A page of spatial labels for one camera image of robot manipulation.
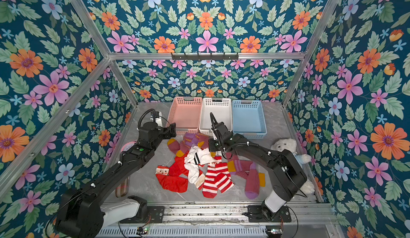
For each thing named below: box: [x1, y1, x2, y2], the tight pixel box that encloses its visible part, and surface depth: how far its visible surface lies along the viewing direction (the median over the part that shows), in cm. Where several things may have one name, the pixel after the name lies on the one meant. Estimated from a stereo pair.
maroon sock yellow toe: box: [167, 138, 190, 158], surface depth 96 cm
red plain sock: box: [168, 150, 191, 177], surface depth 90 cm
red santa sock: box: [154, 164, 189, 194], surface depth 84 cm
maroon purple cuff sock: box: [182, 131, 200, 150], surface depth 100 cm
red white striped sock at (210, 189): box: [202, 163, 218, 199], surface depth 84 cm
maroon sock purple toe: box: [244, 162, 260, 200], surface depth 83 cm
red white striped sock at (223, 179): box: [213, 156, 235, 194], surface depth 86 cm
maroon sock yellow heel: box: [224, 152, 254, 180], surface depth 88 cm
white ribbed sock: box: [183, 146, 217, 189], surface depth 90 cm
